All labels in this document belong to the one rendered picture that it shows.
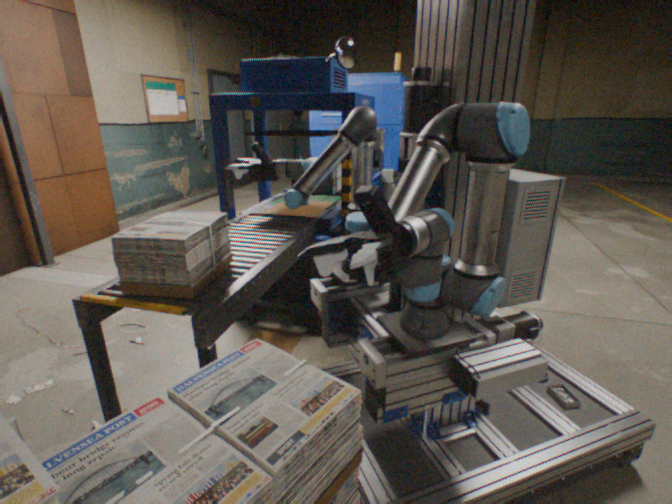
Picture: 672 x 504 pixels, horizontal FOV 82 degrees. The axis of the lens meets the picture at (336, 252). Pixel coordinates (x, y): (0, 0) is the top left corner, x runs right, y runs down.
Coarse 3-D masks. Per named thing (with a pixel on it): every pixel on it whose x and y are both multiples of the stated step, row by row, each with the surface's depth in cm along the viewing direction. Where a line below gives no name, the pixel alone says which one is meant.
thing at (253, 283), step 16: (320, 224) 247; (288, 240) 206; (304, 240) 219; (272, 256) 183; (288, 256) 198; (256, 272) 165; (272, 272) 180; (240, 288) 151; (256, 288) 165; (208, 304) 138; (224, 304) 140; (240, 304) 152; (192, 320) 130; (208, 320) 131; (224, 320) 141; (208, 336) 132
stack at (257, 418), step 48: (192, 384) 93; (240, 384) 93; (288, 384) 93; (336, 384) 93; (96, 432) 79; (144, 432) 79; (192, 432) 79; (240, 432) 79; (288, 432) 79; (336, 432) 86; (96, 480) 69; (144, 480) 69; (192, 480) 69; (240, 480) 69; (288, 480) 74
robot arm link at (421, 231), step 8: (408, 216) 76; (408, 224) 72; (416, 224) 72; (424, 224) 73; (416, 232) 71; (424, 232) 73; (416, 240) 71; (424, 240) 73; (416, 248) 72; (424, 248) 74
